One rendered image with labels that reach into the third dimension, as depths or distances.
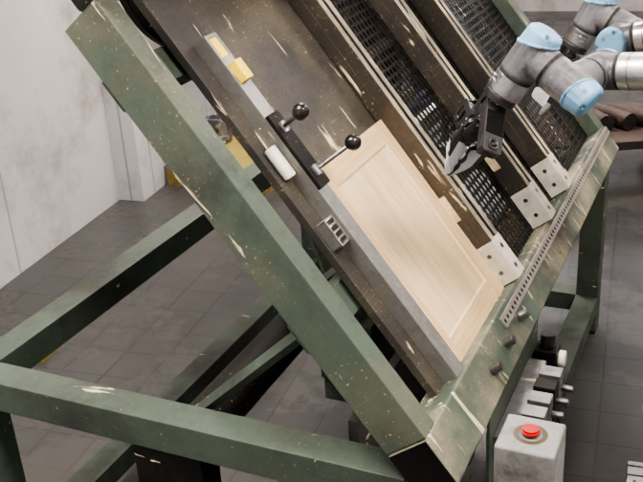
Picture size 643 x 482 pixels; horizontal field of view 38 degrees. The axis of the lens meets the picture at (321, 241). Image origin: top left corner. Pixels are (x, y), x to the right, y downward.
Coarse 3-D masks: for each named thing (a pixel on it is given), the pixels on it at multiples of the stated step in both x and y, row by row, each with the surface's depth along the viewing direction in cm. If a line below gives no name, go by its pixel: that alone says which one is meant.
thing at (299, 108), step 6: (300, 102) 197; (294, 108) 196; (300, 108) 195; (306, 108) 196; (294, 114) 196; (300, 114) 196; (306, 114) 196; (282, 120) 206; (288, 120) 202; (282, 126) 206; (288, 126) 206
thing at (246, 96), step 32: (224, 64) 204; (256, 96) 207; (256, 128) 207; (288, 160) 207; (320, 192) 207; (352, 224) 210; (352, 256) 210; (384, 288) 210; (416, 320) 210; (448, 352) 213
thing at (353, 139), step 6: (348, 138) 205; (354, 138) 205; (360, 138) 206; (348, 144) 205; (354, 144) 205; (360, 144) 206; (342, 150) 207; (354, 150) 207; (330, 156) 207; (336, 156) 207; (324, 162) 207; (312, 168) 207; (318, 168) 207; (318, 174) 207
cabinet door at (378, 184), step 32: (384, 128) 246; (352, 160) 227; (384, 160) 239; (352, 192) 221; (384, 192) 231; (416, 192) 243; (384, 224) 224; (416, 224) 235; (448, 224) 246; (384, 256) 217; (416, 256) 228; (448, 256) 239; (480, 256) 251; (416, 288) 221; (448, 288) 231; (480, 288) 243; (448, 320) 224; (480, 320) 235
